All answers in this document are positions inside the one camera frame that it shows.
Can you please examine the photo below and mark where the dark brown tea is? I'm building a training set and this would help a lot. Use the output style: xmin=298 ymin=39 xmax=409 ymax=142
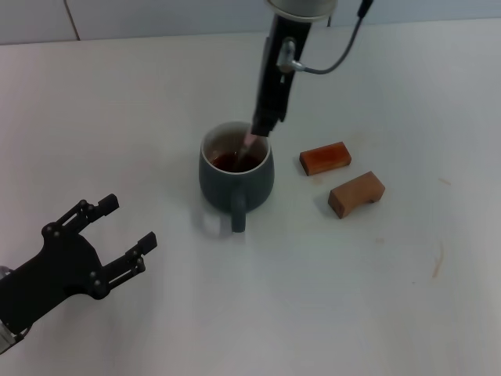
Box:
xmin=210 ymin=152 xmax=261 ymax=175

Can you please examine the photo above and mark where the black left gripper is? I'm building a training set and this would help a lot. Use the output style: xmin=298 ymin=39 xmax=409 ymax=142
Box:
xmin=0 ymin=192 xmax=158 ymax=334

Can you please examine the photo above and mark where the reddish flat wooden block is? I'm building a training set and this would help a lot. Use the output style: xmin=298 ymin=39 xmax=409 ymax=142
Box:
xmin=299 ymin=140 xmax=352 ymax=177

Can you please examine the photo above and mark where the light arched wooden block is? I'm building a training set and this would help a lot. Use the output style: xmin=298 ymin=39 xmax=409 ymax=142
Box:
xmin=327 ymin=171 xmax=387 ymax=219

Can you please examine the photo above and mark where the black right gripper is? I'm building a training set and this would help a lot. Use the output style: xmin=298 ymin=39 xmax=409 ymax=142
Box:
xmin=249 ymin=13 xmax=314 ymax=139

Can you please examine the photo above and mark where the dark grey ceramic cup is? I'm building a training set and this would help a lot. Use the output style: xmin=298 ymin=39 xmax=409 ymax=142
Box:
xmin=198 ymin=121 xmax=276 ymax=234

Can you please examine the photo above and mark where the pink handled metal spoon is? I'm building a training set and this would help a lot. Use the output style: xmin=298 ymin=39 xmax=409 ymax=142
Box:
xmin=234 ymin=132 xmax=258 ymax=172

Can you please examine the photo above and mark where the right gripper cable with plug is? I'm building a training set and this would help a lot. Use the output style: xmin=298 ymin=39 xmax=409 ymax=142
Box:
xmin=276 ymin=0 xmax=375 ymax=75

